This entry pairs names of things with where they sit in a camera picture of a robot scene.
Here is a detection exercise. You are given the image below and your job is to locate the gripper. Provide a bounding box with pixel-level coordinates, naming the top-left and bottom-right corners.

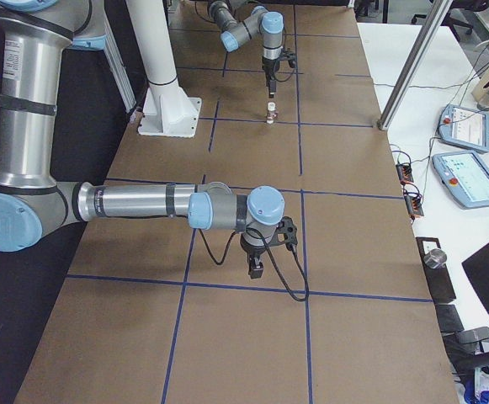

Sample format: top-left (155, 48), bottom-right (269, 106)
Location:
top-left (240, 233), bottom-right (268, 279)
top-left (262, 57), bottom-right (279, 98)

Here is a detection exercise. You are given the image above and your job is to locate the white PPR valve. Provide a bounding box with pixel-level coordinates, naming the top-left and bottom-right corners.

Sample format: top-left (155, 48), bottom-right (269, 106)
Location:
top-left (265, 102), bottom-right (278, 125)

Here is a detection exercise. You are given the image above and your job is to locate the orange terminal board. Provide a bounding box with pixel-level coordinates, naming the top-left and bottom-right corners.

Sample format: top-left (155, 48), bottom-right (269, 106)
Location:
top-left (396, 151), bottom-right (413, 185)
top-left (403, 189), bottom-right (424, 220)

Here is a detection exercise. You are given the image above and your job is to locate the metal cylinder weight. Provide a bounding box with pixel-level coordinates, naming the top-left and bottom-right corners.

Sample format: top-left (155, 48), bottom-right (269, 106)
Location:
top-left (423, 248), bottom-right (448, 269)

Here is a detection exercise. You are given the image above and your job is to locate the far teach pendant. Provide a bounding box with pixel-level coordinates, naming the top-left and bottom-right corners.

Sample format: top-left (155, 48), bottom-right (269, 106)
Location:
top-left (438, 104), bottom-right (489, 153)

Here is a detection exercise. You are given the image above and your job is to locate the teach pendant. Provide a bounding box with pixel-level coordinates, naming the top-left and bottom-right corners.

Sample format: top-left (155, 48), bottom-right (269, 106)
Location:
top-left (438, 104), bottom-right (489, 153)
top-left (432, 151), bottom-right (489, 209)

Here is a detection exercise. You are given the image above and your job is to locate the near teach pendant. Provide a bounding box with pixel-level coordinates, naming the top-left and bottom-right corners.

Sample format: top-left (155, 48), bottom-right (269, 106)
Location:
top-left (432, 151), bottom-right (489, 209)

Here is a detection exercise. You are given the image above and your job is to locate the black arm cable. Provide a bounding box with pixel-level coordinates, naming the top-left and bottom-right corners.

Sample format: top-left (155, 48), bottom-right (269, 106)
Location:
top-left (268, 50), bottom-right (305, 83)
top-left (194, 226), bottom-right (311, 302)

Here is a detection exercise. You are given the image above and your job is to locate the white mounting post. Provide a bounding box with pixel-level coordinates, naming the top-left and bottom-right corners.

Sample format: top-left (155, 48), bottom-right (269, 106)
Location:
top-left (126, 0), bottom-right (202, 138)

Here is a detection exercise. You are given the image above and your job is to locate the aluminium frame post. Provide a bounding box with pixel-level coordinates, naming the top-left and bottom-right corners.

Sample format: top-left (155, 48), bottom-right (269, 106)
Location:
top-left (377, 0), bottom-right (453, 130)

